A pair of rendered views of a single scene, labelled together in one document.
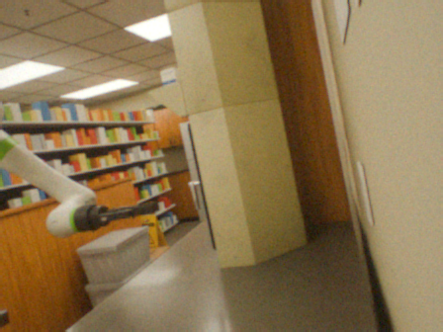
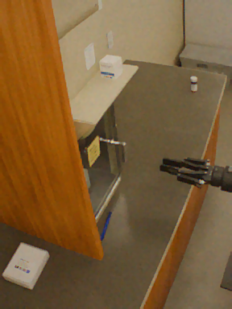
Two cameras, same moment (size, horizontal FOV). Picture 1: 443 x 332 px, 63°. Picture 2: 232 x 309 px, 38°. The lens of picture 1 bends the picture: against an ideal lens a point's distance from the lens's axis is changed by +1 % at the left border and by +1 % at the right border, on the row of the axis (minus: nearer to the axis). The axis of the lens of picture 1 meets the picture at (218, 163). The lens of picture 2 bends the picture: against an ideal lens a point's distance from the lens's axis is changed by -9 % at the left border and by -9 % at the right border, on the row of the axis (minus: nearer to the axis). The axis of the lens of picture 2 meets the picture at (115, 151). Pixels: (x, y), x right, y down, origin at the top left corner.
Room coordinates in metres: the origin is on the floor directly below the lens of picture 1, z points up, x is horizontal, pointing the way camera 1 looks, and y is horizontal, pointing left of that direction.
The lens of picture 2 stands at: (2.12, 0.24, 2.07)
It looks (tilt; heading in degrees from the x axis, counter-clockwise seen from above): 42 degrees down; 190
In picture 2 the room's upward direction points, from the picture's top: 7 degrees counter-clockwise
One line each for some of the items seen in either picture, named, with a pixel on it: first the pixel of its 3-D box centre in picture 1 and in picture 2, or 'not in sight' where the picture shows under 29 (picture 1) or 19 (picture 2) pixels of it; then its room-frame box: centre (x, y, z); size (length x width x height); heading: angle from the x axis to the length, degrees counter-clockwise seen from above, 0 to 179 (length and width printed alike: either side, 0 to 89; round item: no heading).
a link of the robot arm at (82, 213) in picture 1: (89, 216); (229, 178); (1.26, 0.48, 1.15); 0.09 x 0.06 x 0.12; 162
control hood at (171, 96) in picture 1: (187, 105); (102, 101); (1.24, 0.06, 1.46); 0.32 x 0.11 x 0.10; 162
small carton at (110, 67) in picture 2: (172, 79); (111, 67); (1.16, 0.09, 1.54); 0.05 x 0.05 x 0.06; 67
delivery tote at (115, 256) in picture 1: (118, 254); not in sight; (3.32, 1.08, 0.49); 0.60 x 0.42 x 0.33; 162
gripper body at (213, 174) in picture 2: (107, 214); (210, 175); (1.24, 0.41, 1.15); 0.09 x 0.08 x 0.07; 72
